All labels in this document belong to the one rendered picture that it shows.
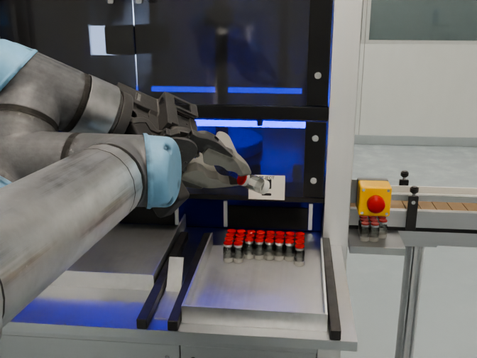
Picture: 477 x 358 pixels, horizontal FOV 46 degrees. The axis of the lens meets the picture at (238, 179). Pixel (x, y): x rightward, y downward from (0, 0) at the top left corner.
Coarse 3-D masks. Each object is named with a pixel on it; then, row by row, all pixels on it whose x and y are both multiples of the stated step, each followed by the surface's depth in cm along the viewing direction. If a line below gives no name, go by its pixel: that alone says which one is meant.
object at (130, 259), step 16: (128, 224) 147; (144, 224) 147; (112, 240) 138; (128, 240) 138; (144, 240) 138; (160, 240) 138; (176, 240) 135; (96, 256) 129; (112, 256) 129; (128, 256) 129; (144, 256) 129; (160, 256) 129; (64, 272) 115; (80, 272) 115; (96, 272) 114; (112, 272) 114; (128, 272) 121; (144, 272) 121; (128, 288) 115; (144, 288) 114
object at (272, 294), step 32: (320, 256) 128; (192, 288) 110; (224, 288) 115; (256, 288) 115; (288, 288) 115; (320, 288) 115; (192, 320) 102; (224, 320) 102; (256, 320) 101; (288, 320) 100; (320, 320) 100
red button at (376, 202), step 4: (372, 196) 129; (376, 196) 128; (368, 200) 128; (372, 200) 128; (376, 200) 127; (380, 200) 127; (368, 204) 128; (372, 204) 128; (376, 204) 127; (380, 204) 127; (384, 204) 128; (368, 208) 128; (372, 208) 128; (376, 208) 128; (380, 208) 128; (384, 208) 128; (376, 212) 128
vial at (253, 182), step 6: (252, 174) 81; (246, 180) 80; (252, 180) 80; (258, 180) 81; (264, 180) 82; (246, 186) 81; (252, 186) 81; (258, 186) 81; (264, 186) 82; (258, 192) 82; (264, 192) 82
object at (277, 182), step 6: (276, 180) 132; (282, 180) 132; (276, 186) 132; (282, 186) 132; (252, 192) 133; (270, 192) 133; (276, 192) 133; (282, 192) 132; (252, 198) 134; (258, 198) 134; (264, 198) 133; (270, 198) 133; (276, 198) 133; (282, 198) 133
